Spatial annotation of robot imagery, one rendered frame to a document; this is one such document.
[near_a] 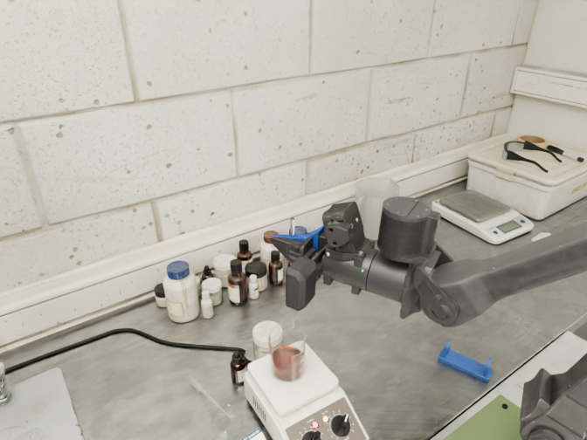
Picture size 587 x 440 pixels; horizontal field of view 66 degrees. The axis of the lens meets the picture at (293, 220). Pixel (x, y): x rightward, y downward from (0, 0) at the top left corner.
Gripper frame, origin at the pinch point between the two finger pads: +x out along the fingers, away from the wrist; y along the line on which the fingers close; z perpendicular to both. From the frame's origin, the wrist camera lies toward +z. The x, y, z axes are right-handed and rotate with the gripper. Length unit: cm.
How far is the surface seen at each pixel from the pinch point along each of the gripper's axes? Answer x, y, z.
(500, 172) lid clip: -20, -102, -22
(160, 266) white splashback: 43, -14, -28
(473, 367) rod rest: -27.2, -24.6, -33.2
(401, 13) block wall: 14, -86, 24
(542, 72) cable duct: -23, -140, 3
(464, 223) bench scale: -14, -80, -32
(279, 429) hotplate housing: -3.0, 8.8, -28.2
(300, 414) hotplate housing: -4.7, 5.1, -27.8
